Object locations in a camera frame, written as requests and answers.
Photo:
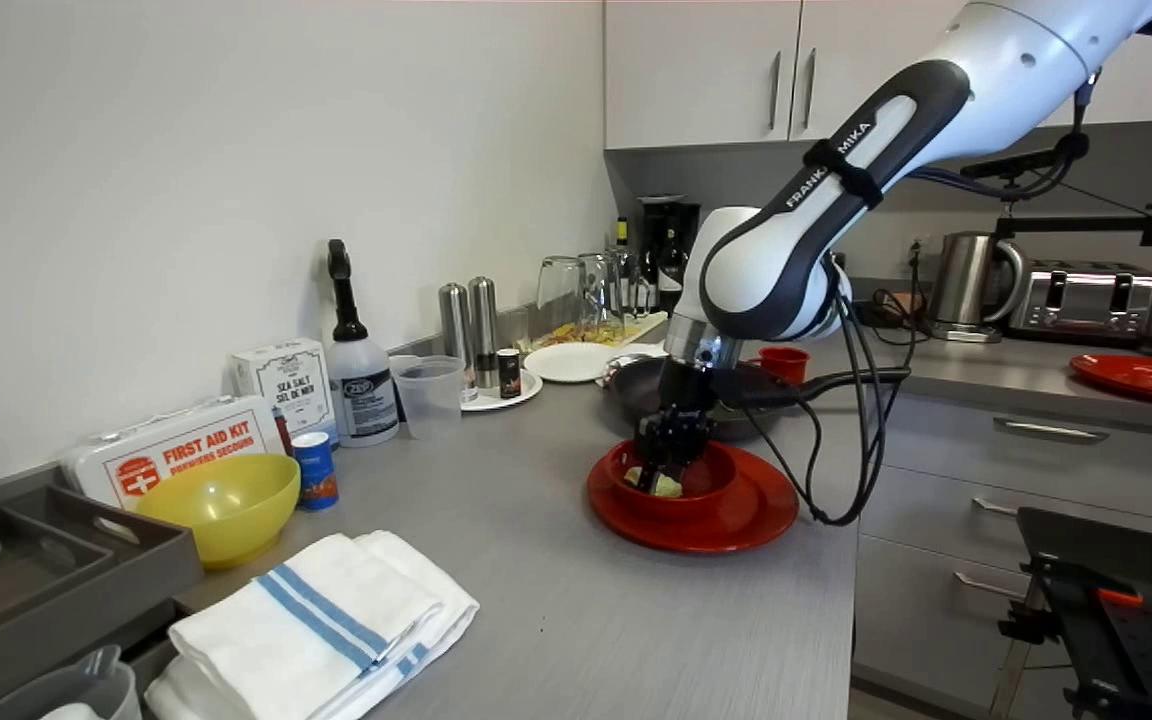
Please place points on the white towel blue stripes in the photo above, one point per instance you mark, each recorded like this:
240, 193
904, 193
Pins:
322, 624

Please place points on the steel grinder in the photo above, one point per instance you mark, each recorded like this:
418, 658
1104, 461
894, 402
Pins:
480, 325
452, 323

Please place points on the black coffee maker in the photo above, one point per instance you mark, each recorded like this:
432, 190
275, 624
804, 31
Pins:
661, 242

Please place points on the white upper cabinet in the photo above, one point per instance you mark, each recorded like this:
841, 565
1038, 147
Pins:
697, 64

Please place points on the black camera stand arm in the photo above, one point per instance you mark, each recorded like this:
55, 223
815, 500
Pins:
1097, 224

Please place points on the grey plastic tray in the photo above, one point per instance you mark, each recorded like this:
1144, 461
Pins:
57, 573

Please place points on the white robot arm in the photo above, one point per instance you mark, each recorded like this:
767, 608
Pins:
841, 203

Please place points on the red bowl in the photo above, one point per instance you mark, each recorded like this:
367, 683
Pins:
718, 484

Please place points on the black equipment stand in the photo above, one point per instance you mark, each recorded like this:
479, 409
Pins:
1138, 642

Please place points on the yellow sponge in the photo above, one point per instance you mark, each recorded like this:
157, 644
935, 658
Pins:
661, 481

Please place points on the yellow patterned mat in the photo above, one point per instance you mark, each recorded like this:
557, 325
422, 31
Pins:
602, 329

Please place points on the small blue container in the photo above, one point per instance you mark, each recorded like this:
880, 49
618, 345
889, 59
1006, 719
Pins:
317, 474

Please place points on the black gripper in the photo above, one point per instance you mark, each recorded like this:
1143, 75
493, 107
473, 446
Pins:
681, 404

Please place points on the white lower cabinet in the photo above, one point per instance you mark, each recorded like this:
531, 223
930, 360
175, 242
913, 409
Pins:
1138, 481

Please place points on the clear measuring jug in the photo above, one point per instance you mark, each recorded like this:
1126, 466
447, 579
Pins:
80, 685

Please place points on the black frying pan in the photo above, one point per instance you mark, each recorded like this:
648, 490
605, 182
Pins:
761, 393

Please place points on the white first aid kit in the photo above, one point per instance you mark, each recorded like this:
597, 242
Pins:
182, 448

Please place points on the white cabinet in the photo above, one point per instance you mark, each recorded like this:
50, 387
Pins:
1138, 481
697, 64

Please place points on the red plate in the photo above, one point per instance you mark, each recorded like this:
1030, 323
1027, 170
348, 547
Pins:
761, 512
1149, 377

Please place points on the small dark spice jar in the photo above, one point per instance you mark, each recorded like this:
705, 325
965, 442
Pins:
509, 377

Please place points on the steel electric kettle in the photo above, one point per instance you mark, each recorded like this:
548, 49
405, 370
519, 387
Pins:
979, 283

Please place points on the white cardboard box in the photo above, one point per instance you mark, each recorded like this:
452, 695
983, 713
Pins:
285, 387

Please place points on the yellow bowl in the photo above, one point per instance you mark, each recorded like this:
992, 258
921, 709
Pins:
221, 506

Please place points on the steel toaster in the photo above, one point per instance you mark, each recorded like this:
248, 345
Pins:
1083, 306

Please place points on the clear spray bottle black nozzle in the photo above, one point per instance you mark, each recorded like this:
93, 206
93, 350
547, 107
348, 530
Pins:
361, 393

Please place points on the white towel red stripes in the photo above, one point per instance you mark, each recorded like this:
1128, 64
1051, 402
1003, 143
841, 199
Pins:
640, 352

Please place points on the wrist mounted camera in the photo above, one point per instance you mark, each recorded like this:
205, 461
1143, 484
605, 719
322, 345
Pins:
769, 390

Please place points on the clear drinking glass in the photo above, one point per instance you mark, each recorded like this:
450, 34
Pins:
560, 292
602, 283

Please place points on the red cup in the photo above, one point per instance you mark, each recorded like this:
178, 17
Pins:
785, 360

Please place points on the small white plate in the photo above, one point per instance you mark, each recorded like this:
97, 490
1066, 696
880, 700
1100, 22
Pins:
487, 397

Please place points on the clear plastic container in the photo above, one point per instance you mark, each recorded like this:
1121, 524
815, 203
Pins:
427, 387

